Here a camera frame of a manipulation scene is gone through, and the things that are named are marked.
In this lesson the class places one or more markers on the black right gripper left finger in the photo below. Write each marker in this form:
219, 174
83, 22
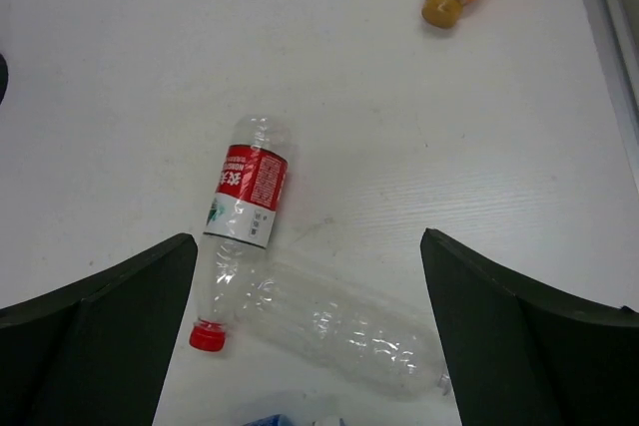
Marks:
97, 351

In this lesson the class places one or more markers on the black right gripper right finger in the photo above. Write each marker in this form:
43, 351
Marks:
521, 352

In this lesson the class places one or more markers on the clear unlabelled plastic bottle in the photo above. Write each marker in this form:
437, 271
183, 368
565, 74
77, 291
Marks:
362, 335

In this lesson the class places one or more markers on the red label clear bottle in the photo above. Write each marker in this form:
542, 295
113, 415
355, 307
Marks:
239, 225

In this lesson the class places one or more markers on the blue label clear bottle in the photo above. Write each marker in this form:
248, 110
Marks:
273, 420

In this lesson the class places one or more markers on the black plastic bin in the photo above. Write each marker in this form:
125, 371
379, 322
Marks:
4, 77

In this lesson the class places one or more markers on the aluminium table edge rail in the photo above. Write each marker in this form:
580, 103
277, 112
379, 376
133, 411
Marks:
623, 20

